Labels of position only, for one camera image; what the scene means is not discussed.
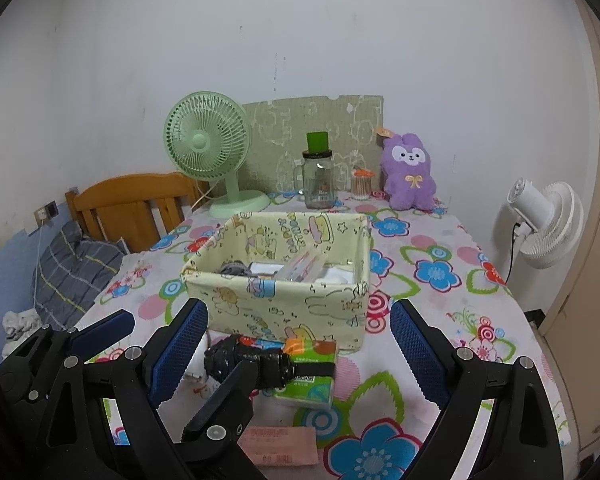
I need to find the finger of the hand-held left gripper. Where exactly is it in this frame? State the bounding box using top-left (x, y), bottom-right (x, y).
top-left (0, 309), bottom-right (136, 386)
top-left (181, 359), bottom-right (263, 445)

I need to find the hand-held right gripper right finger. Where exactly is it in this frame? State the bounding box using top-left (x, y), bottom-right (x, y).
top-left (389, 298), bottom-right (563, 480)

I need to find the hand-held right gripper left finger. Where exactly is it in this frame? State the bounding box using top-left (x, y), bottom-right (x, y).
top-left (45, 298), bottom-right (209, 480)

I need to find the black bag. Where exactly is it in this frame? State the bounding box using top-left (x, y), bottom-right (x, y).
top-left (203, 337), bottom-right (338, 391)

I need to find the yellow printed fabric storage box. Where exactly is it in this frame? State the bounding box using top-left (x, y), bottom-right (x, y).
top-left (180, 211), bottom-right (372, 357)

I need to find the clear plastic packet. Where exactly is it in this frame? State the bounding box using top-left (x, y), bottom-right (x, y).
top-left (275, 247), bottom-right (331, 283)

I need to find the white tissue paper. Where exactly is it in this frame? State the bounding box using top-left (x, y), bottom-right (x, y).
top-left (182, 340), bottom-right (211, 393)

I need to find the pink paper receipt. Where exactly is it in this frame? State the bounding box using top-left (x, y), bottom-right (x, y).
top-left (237, 427), bottom-right (317, 466)

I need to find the grey plaid pillow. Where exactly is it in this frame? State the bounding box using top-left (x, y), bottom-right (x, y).
top-left (32, 220), bottom-right (126, 318)

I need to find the grey white crumpled cloth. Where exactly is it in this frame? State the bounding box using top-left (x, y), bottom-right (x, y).
top-left (1, 309), bottom-right (43, 343)

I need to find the green tissue packet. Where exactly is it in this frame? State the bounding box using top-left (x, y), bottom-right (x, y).
top-left (274, 337), bottom-right (338, 406)

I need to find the floral tablecloth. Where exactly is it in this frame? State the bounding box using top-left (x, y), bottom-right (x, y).
top-left (80, 190), bottom-right (573, 480)

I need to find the wooden headboard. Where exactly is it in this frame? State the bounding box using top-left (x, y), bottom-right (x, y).
top-left (65, 171), bottom-right (211, 253)

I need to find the cotton swab jar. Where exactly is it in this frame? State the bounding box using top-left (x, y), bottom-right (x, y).
top-left (351, 167), bottom-right (373, 201)

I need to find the purple plush bunny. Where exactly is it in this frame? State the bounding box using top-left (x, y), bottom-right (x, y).
top-left (377, 127), bottom-right (440, 211)

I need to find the white standing fan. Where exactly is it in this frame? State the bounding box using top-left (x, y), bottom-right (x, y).
top-left (500, 177), bottom-right (585, 286)

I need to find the glass jar mug green lid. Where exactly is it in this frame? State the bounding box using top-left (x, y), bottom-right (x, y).
top-left (294, 131), bottom-right (337, 211)

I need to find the green desk fan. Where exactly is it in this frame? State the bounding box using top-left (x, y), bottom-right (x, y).
top-left (162, 91), bottom-right (271, 219)

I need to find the green printed cardboard panel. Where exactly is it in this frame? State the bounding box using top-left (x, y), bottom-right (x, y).
top-left (242, 94), bottom-right (385, 196)

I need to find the white charging cable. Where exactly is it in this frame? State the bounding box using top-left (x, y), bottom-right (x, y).
top-left (30, 220), bottom-right (43, 311)

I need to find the white fan cable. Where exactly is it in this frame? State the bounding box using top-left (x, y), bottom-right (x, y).
top-left (190, 182), bottom-right (216, 211)

